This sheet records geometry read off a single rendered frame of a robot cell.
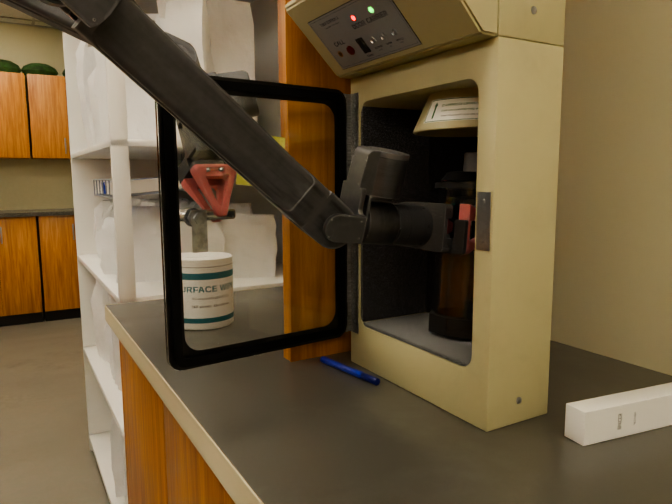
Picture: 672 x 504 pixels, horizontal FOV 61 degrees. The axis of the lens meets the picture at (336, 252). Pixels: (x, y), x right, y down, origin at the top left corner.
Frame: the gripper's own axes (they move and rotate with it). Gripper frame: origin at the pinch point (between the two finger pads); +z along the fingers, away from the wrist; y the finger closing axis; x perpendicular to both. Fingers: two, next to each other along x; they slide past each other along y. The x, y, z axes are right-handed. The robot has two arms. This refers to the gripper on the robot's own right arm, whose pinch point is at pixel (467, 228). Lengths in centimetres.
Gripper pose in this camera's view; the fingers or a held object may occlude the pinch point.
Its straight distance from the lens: 87.0
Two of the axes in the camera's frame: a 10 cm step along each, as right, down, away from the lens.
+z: 8.6, 0.2, 5.1
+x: -0.7, 9.9, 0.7
